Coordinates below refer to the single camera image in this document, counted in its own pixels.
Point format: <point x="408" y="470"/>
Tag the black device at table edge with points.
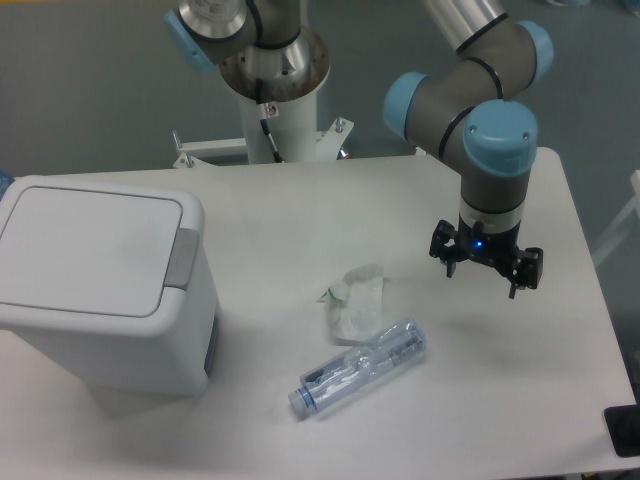
<point x="623" y="426"/>

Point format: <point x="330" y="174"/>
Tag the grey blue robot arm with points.
<point x="468" y="119"/>

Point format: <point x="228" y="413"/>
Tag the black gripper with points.
<point x="495" y="250"/>

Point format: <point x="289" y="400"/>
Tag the clear crushed plastic bottle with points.
<point x="387" y="353"/>

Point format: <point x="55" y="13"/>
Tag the white crumpled plastic wrapper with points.
<point x="353" y="304"/>

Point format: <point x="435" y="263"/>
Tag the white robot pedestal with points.
<point x="276" y="90"/>

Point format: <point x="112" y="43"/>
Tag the white trash can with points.
<point x="110" y="281"/>

